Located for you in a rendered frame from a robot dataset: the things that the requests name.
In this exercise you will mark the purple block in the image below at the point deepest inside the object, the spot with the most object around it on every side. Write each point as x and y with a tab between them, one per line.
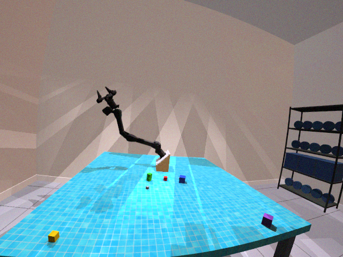
267	220

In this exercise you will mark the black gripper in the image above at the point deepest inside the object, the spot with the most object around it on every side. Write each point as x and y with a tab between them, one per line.
100	98

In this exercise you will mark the blue cube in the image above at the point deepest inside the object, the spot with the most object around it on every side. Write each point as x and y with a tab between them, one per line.
182	179

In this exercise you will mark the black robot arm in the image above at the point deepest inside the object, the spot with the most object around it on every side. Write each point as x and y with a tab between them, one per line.
129	137

